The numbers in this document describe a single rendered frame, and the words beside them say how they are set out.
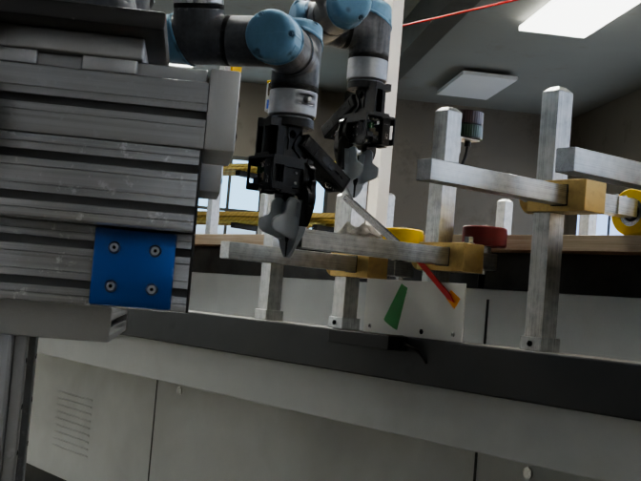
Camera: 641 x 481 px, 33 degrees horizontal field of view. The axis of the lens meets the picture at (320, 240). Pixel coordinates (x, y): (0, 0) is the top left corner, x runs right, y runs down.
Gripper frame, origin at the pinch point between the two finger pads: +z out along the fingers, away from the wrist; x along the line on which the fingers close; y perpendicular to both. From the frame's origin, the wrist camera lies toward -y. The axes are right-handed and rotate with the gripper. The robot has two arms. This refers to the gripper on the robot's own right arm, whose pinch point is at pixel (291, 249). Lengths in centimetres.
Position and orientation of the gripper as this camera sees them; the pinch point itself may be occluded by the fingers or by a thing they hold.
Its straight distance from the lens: 166.3
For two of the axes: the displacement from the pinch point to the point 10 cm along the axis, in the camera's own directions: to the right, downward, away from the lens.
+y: -7.9, -1.0, -6.0
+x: 6.1, 0.1, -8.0
